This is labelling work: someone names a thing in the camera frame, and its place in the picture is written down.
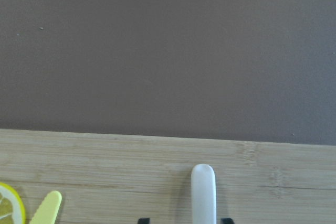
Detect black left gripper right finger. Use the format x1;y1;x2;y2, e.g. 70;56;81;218
220;218;235;224

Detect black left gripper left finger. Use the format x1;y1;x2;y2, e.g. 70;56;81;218
138;218;150;224

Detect bamboo cutting board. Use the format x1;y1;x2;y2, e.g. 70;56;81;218
1;130;335;223

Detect yellow plastic knife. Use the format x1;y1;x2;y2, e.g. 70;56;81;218
29;190;62;224

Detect upper lemon slice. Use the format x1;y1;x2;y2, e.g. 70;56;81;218
1;182;26;224

